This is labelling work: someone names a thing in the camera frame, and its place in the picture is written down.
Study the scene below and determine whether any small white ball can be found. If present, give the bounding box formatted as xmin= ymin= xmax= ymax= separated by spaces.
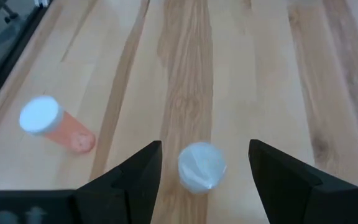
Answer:
xmin=178 ymin=142 xmax=228 ymax=195

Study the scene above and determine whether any orange pill bottle white cap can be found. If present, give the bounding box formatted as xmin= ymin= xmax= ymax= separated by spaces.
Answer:
xmin=19 ymin=95 xmax=97 ymax=154

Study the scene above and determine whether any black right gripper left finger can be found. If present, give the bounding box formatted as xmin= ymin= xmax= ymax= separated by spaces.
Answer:
xmin=73 ymin=140 xmax=163 ymax=224

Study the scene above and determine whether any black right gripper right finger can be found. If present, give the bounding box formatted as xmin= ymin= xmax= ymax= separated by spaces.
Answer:
xmin=249 ymin=139 xmax=358 ymax=224

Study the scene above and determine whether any black metal table frame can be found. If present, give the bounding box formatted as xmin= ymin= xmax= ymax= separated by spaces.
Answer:
xmin=0 ymin=0 xmax=55 ymax=124

